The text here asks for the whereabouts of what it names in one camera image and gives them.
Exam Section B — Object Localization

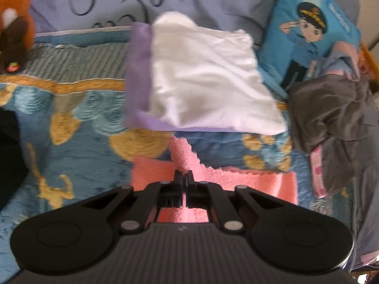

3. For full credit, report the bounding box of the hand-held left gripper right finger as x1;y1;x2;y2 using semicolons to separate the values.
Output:
185;170;287;234

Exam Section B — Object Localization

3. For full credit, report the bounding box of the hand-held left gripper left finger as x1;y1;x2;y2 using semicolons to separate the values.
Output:
81;170;185;235

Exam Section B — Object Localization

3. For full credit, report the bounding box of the coral pink fleece garment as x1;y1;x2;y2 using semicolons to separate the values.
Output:
132;136;298;224

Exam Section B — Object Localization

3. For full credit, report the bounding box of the white folded shirt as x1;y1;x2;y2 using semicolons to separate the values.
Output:
148;11;288;135

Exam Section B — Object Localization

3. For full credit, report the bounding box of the blue floral quilt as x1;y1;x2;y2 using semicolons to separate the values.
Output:
0;27;365;284

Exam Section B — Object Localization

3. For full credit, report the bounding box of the pink polka-dot garment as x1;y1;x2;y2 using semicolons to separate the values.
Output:
309;145;329;199

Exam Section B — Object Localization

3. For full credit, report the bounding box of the purple folded garment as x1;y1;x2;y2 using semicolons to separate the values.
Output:
124;21;237;132

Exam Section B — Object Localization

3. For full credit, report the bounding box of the dark grey garment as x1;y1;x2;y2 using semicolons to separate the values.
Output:
287;72;379;196

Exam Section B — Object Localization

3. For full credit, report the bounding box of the black cloth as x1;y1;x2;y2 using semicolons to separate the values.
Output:
0;108;30;210

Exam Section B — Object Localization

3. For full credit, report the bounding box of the grey bed sheet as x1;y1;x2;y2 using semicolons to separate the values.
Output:
349;136;379;270

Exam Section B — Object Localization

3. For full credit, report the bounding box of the lavender script printed duvet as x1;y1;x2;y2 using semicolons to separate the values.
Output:
28;0;282;46

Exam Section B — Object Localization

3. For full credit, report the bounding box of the light pink and blue garment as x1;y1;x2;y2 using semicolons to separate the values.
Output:
308;41;362;82

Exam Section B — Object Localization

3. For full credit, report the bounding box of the blue cartoon officer pillow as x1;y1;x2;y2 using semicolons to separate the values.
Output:
257;0;362;93

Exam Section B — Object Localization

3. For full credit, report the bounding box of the orange bag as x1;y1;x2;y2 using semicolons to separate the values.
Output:
360;47;379;86

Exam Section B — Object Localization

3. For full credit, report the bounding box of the red panda plush toy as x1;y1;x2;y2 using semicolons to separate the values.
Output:
0;0;36;74

